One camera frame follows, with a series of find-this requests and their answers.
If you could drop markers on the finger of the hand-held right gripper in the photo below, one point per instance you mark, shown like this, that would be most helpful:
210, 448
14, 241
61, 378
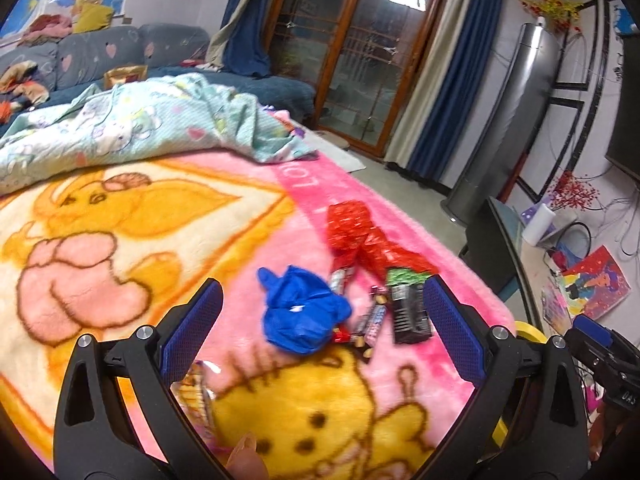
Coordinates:
587, 355
595, 330

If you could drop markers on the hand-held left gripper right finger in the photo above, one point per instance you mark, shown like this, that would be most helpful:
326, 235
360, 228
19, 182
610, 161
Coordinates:
455, 330

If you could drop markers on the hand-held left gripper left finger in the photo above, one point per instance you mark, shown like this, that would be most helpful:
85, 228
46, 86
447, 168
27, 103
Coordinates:
192, 330

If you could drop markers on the black packet with green edge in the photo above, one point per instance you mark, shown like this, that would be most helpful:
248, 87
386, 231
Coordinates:
410, 315

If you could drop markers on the yellow round bin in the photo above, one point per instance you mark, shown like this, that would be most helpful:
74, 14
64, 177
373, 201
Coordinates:
530, 330

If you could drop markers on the striped candy bar wrapper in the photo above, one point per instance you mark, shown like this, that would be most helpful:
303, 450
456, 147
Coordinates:
370, 325

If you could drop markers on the blue plastic bag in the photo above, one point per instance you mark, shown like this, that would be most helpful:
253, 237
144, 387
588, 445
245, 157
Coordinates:
300, 310

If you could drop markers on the red white candy wrapper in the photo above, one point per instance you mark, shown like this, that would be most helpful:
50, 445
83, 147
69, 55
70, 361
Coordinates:
342, 280

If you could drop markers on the red cellophane wrapper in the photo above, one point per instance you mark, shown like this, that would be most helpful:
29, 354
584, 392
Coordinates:
355, 230

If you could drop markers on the person's left hand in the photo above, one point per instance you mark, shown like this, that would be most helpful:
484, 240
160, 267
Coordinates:
247, 460

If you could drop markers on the colourful cartoon picture book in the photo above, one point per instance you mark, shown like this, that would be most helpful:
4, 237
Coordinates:
597, 282

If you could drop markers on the colourful paint set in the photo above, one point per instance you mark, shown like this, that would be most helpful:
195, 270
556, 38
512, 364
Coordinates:
555, 302

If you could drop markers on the black glass television stand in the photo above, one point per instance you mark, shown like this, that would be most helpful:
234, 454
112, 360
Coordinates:
492, 250

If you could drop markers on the pink printed blanket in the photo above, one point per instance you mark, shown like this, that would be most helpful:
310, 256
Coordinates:
200, 200

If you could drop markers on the white floor mat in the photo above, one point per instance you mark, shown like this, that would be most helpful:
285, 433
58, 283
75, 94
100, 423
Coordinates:
345, 157

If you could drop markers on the black television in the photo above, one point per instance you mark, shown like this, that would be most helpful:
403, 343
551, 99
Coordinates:
627, 120

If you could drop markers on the silver tower air conditioner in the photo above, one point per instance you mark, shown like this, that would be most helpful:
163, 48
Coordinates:
515, 120

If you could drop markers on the light blue printed quilt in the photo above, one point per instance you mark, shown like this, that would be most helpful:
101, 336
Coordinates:
150, 115

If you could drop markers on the blue and beige curtain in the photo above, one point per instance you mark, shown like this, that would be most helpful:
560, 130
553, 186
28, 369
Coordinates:
245, 25
450, 75

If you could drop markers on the gold box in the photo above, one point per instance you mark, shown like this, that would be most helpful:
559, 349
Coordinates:
125, 75

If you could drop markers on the pink cloth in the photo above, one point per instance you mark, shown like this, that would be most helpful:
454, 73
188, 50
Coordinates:
197, 64

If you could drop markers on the blue sofa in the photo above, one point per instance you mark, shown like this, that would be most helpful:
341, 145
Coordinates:
90, 55

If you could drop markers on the wooden framed glass door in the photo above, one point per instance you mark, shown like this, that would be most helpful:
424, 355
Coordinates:
360, 50

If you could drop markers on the crumpled clothes on sofa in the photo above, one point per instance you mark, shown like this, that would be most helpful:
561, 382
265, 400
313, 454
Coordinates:
22, 85

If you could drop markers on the yellow and red flower decoration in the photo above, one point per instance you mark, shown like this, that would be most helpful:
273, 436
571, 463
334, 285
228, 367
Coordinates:
550, 7

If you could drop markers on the pile of clothes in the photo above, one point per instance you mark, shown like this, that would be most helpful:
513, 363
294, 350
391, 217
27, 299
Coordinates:
47, 27

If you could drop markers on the blue flower wall sticker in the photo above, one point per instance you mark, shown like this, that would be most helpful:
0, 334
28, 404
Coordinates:
624, 20

